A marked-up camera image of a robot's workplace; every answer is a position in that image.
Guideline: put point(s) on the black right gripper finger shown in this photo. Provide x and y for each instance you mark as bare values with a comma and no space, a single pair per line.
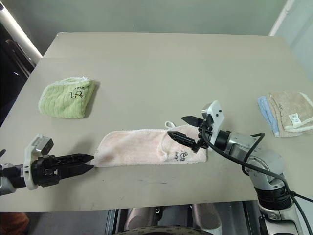
194,120
183,138

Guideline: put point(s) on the pink towel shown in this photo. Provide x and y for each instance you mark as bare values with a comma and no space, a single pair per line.
134,147

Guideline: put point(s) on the black cabinet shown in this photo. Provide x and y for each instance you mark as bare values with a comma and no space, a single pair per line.
9,73

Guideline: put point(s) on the beige folded towel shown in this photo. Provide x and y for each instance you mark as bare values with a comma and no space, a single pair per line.
288,105

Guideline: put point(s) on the light blue folded towel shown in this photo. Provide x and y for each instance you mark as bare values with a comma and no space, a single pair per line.
265,107

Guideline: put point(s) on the white slanted bar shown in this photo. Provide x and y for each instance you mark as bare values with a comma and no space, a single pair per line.
22,39

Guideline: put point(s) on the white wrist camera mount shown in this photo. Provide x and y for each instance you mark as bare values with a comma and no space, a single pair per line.
28,156
216,117

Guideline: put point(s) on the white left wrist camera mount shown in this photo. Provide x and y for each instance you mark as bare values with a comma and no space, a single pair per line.
28,156

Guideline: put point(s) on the green folded towel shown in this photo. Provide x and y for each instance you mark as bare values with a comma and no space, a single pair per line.
63,102

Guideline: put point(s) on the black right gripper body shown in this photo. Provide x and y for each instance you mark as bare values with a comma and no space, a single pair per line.
204,134

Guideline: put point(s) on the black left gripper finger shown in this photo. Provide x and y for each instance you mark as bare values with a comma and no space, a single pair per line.
75,170
75,159

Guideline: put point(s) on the orange object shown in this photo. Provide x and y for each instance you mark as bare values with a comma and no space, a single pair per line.
13,224

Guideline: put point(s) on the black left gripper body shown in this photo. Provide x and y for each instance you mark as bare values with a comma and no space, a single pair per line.
46,171

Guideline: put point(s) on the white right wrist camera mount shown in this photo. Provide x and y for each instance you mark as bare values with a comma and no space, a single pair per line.
216,117

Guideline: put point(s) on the grey-pink rounded shape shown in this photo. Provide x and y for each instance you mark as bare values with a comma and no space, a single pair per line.
205,215
139,218

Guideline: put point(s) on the grey metal frame rail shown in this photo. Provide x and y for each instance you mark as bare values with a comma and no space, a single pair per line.
252,218
112,222

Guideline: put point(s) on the white door frame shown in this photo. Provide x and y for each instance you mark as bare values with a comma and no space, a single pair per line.
283,17

